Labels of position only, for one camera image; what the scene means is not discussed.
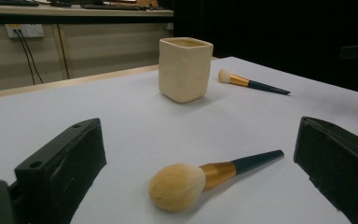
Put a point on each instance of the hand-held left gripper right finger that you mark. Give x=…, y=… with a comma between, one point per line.
x=338, y=161

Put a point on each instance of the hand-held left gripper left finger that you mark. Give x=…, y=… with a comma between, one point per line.
x=62, y=168

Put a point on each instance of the large makeup brush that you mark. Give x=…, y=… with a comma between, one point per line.
x=177, y=188

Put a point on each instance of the small makeup brush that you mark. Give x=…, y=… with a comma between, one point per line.
x=245, y=82

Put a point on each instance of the beige square cup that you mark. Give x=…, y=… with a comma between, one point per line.
x=183, y=71

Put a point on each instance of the white table cover sheet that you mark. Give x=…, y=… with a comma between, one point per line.
x=136, y=124

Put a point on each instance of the light wooden table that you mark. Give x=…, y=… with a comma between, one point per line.
x=74, y=81

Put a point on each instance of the light wooden shelf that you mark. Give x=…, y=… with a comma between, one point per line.
x=74, y=10

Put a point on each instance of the white wall socket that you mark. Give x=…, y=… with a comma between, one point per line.
x=31, y=30

